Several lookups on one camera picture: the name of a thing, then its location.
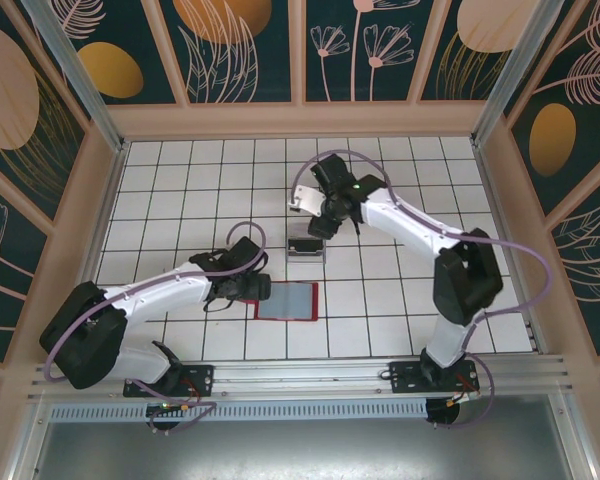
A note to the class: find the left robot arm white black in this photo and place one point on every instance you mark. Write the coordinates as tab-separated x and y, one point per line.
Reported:
160	295

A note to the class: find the clear acrylic card stand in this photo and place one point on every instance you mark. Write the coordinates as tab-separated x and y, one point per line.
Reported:
305	257

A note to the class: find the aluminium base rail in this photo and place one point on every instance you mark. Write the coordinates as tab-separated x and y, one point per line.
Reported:
300	372

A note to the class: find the red leather card holder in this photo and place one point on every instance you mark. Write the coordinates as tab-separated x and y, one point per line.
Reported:
285	302

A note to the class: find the grey metal sheet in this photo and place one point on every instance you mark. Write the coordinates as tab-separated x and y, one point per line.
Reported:
300	450

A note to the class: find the aluminium frame post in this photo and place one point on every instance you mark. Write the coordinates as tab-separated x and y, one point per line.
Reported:
77	80
511	75

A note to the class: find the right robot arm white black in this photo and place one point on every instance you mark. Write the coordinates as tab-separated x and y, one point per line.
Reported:
405	220

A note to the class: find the black VIP card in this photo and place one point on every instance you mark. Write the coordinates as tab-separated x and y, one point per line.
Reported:
305	245

